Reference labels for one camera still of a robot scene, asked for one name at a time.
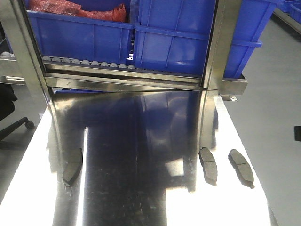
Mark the grey roller conveyor track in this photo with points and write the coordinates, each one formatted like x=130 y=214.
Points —
x=86 y=62

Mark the blue plastic crate left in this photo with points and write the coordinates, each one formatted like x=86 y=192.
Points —
x=81 y=38

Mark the stainless steel rack frame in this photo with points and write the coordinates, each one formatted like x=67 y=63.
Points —
x=40 y=78

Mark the red plastic bag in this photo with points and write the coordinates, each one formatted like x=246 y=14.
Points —
x=65 y=7

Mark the blue plastic crate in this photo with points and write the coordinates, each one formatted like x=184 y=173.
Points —
x=173 y=35
x=81 y=38

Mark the black office chair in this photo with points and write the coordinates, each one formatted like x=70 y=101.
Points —
x=7 y=99

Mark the dark grey brake pad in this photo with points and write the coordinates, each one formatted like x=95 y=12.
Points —
x=209 y=166
x=242 y=168
x=74 y=161

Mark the blue plastic crate right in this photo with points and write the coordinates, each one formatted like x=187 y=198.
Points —
x=173 y=35

